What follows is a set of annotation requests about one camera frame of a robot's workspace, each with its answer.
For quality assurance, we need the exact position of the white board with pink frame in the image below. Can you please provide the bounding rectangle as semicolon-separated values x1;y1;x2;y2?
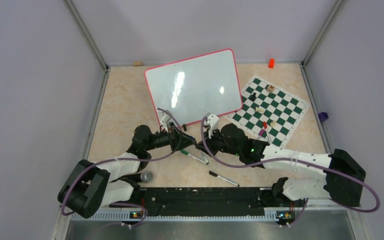
144;48;243;125

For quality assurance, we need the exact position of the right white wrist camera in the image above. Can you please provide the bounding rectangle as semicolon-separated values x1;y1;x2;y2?
204;113;220;132

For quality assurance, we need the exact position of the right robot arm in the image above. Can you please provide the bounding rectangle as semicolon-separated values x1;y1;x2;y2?
196;123;366;207

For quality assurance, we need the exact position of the red marker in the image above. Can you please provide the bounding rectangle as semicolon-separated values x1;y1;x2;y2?
263;121;272;144

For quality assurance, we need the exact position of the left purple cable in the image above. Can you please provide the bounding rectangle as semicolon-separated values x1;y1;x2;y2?
60;107;184;229

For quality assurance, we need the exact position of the pink purple marker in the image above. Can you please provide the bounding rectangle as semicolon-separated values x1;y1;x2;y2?
258;129;265;139

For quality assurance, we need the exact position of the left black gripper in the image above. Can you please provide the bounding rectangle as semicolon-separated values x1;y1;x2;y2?
145;121;197;152

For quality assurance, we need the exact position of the purple toy block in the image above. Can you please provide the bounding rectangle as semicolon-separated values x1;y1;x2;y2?
318;112;329;123

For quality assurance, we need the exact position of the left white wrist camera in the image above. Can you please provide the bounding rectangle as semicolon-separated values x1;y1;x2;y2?
157;108;172;130

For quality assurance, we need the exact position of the black grey microphone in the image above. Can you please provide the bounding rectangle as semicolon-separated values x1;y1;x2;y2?
129;171;154;183

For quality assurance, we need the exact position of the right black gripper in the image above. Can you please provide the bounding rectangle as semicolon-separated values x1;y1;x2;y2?
197;125;242;157

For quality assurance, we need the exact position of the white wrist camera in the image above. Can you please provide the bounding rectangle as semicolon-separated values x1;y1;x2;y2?
157;108;172;130
204;113;220;132

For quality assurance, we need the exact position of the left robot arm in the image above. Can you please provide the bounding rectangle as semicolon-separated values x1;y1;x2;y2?
57;122;197;218

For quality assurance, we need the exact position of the wooden cube chess piece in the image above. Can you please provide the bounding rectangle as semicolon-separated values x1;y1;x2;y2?
266;85;276;93

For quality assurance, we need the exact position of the green white chessboard mat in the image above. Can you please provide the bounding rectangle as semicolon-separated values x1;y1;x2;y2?
225;75;310;148

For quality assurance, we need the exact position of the black chess pawn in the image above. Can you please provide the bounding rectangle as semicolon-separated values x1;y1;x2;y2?
248;92;257;102

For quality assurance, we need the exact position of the orange toy block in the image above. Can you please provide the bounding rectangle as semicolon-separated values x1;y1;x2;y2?
268;58;275;69

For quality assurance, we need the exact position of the green capped marker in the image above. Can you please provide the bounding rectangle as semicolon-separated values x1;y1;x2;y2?
180;149;209;165

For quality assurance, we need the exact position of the small cork piece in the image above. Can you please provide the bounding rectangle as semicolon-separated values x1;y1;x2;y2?
133;61;143;67

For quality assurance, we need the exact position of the cream chess piece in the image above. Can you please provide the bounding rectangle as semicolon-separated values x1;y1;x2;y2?
270;121;277;128
255;107;265;113

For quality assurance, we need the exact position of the black capped marker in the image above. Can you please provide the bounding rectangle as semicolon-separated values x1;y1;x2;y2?
208;170;240;188

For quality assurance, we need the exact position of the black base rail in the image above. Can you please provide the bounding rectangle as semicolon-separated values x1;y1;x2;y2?
109;187;307;218

